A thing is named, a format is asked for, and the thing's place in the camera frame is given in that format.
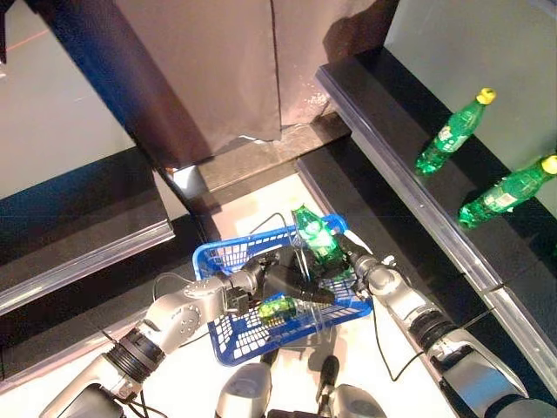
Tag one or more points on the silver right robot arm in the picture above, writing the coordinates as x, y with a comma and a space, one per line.
435, 322

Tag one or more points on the grey right robot leg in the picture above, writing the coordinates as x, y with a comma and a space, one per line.
361, 402

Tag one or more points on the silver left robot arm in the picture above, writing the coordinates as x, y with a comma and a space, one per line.
174, 313

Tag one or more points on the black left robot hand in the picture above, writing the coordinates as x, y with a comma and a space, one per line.
287, 283

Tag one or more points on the grey left robot leg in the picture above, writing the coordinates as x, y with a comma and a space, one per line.
243, 392

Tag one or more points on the grey robot leg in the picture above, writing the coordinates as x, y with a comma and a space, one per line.
361, 402
243, 392

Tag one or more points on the brown fabric curtain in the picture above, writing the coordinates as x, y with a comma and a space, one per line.
217, 65

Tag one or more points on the black right robot foot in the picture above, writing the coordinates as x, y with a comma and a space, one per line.
327, 376

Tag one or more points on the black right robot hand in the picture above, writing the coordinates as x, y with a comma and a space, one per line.
351, 261

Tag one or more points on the green soda bottle yellow cap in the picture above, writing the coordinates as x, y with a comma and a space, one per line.
505, 196
315, 237
452, 135

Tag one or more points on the blue plastic shopping basket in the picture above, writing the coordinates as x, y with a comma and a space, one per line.
243, 339

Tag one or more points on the green bottle in basket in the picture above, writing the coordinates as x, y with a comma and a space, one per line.
276, 310

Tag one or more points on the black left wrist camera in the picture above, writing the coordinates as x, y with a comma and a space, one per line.
236, 300

